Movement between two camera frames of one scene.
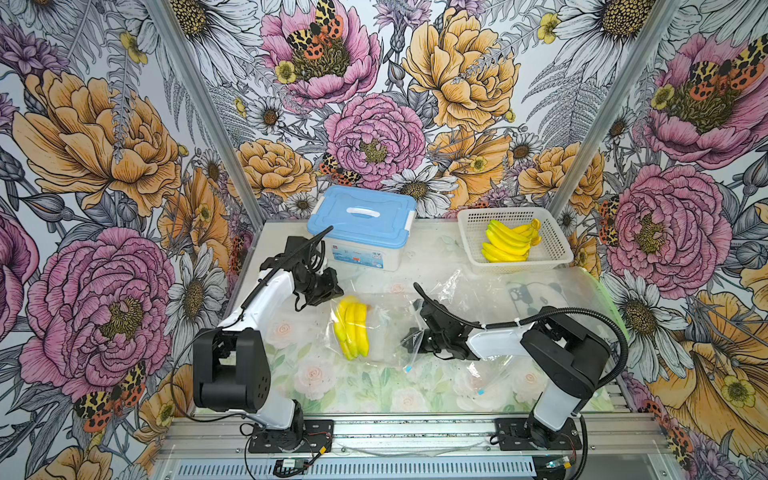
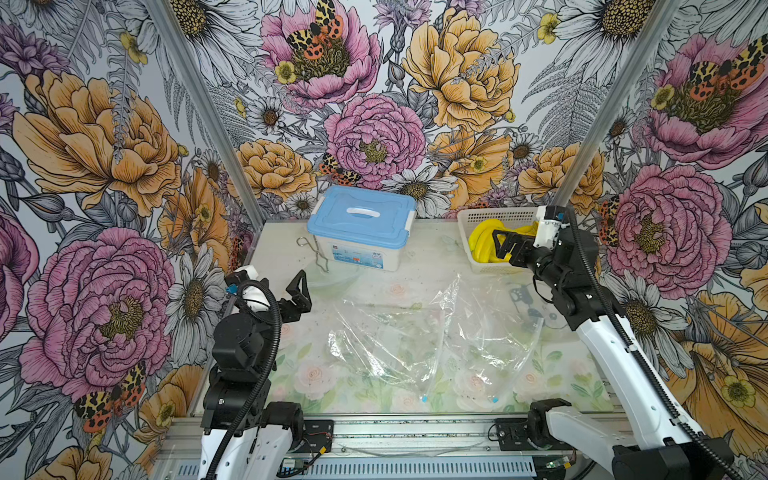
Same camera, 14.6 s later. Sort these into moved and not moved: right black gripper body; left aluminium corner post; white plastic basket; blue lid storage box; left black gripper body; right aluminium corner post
Moved: right black gripper body; left black gripper body
Not moved: white plastic basket; left aluminium corner post; blue lid storage box; right aluminium corner post
